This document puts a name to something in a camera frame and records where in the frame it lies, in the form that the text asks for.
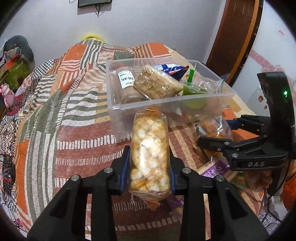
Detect brown wooden door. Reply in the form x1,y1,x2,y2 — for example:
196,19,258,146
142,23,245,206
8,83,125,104
205,0,257,79

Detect white sliding door pink hearts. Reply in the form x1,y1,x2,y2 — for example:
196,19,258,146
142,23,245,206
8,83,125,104
222,0,296,116

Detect brown packet with white label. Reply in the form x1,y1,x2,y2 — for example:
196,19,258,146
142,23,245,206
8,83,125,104
116,67,148,105

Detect wooden wardrobe frame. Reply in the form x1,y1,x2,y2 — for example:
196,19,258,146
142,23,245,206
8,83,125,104
225,0,265,86

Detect blue and white snack bag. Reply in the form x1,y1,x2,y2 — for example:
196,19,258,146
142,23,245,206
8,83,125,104
154,63,190,81

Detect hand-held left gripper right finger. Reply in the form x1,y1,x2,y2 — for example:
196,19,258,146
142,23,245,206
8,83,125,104
168,146,270,241

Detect person's right forearm orange sleeve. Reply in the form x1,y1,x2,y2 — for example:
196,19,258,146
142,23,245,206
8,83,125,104
280,160,296,211

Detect patchwork blanket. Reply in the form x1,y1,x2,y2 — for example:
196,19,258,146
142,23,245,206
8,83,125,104
0,38,285,241

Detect clear bag of brown fritters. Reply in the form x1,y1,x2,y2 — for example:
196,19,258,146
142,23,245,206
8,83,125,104
195,117,234,160

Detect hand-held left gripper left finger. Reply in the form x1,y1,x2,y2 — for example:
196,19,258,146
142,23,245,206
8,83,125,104
26,146,132,241

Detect beige grain cracker packet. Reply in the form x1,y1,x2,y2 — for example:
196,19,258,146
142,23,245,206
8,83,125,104
134,65,184,100

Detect person's right hand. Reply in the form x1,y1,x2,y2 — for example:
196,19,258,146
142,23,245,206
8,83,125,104
244,170,272,193

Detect clear plastic storage container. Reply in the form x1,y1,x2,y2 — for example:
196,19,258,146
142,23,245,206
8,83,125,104
105,58,238,143

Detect clear bread bag green edge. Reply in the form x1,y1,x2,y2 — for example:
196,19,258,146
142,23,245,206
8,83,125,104
186,65,226,94

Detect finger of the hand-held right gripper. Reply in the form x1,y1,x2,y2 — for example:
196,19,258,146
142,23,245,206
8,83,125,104
225,115,272,135
197,134,269,158

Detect yellow green snack packet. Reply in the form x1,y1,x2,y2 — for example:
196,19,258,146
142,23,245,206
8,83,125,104
230,171,247,189

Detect pink plush toy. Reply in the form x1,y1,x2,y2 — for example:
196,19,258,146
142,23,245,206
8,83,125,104
0,83,15,110

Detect purple label cracker packet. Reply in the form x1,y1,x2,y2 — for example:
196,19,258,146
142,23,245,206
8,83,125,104
199,160,234,179

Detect green cardboard box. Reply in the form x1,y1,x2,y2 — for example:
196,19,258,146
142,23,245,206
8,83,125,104
0,58,31,91

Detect small black wall monitor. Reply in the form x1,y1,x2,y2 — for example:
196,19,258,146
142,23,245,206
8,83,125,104
77,0,112,8

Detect yellow cushion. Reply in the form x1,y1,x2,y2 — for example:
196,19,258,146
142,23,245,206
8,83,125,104
83,32,104,42

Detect clear bag of pale puffs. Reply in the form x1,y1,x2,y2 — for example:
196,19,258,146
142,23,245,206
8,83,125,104
128,106,173,210

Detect pile of bags and boxes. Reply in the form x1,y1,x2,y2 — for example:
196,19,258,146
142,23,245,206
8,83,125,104
0,47,23,67

